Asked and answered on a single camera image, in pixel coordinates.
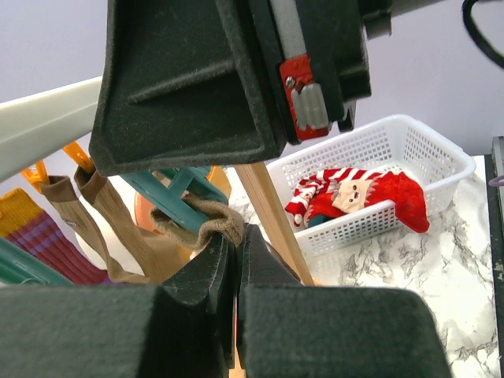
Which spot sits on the teal clothespin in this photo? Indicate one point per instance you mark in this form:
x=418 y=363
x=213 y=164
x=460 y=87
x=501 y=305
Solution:
x=19 y=267
x=168 y=199

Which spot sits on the white plastic basket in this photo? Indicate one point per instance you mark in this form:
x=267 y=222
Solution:
x=395 y=171

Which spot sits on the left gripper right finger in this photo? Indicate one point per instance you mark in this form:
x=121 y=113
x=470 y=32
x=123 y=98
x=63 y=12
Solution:
x=286 y=329

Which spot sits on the toy drawer cabinet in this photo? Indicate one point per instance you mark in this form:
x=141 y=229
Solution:
x=139 y=209

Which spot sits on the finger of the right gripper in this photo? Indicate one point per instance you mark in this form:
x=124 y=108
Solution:
x=184 y=84

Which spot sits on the orange clothespin holding socks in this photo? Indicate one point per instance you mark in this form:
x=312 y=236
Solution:
x=36 y=175

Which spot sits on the white oval clip hanger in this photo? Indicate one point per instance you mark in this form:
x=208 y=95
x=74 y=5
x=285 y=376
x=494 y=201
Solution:
x=35 y=126

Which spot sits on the brown ribbed sock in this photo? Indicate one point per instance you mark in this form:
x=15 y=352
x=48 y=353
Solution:
x=158 y=256
x=59 y=192

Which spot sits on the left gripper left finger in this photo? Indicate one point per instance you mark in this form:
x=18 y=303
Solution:
x=179 y=328

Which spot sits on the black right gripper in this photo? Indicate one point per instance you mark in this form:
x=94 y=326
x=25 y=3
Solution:
x=316 y=59

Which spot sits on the wooden hanger rack stand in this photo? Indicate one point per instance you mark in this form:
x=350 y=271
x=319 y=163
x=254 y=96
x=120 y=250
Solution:
x=258 y=185

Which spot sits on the red white striped sock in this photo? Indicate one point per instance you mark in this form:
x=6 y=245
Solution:
x=340 y=191

